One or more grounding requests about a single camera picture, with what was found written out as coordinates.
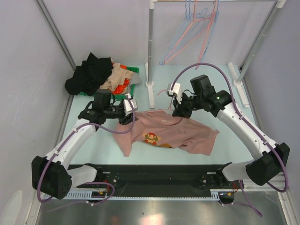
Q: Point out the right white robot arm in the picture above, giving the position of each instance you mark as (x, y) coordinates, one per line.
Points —
(269, 157)

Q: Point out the grey garment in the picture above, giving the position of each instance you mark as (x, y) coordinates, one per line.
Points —
(135, 80)

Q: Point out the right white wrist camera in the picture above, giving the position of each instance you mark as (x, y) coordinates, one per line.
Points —
(175, 90)

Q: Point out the white cable duct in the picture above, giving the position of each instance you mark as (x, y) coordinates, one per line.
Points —
(87, 195)

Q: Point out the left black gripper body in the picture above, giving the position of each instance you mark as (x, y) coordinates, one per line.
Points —
(123, 120)

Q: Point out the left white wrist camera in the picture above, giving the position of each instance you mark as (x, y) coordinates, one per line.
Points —
(130, 104)

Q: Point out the pink hanger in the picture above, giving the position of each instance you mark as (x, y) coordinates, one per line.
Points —
(170, 105)
(206, 42)
(209, 30)

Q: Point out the black garment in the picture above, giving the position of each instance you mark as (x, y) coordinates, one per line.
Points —
(89, 76)

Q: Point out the blue hanger right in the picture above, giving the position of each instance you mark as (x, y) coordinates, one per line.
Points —
(208, 37)

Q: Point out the white clothes rack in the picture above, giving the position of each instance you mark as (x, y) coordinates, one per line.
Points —
(237, 79)

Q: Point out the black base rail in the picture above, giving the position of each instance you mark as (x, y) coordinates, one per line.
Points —
(163, 181)

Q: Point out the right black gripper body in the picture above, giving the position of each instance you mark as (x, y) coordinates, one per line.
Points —
(188, 104)

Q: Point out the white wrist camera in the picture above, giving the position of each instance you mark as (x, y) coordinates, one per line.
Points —
(175, 90)
(130, 104)

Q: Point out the pink t shirt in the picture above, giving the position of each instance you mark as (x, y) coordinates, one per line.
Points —
(159, 129)

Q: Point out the orange garment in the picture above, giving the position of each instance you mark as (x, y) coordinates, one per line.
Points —
(120, 87)

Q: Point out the beige garment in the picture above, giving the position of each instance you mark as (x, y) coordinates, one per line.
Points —
(117, 79)

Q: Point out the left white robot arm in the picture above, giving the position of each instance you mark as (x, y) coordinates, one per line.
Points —
(51, 174)

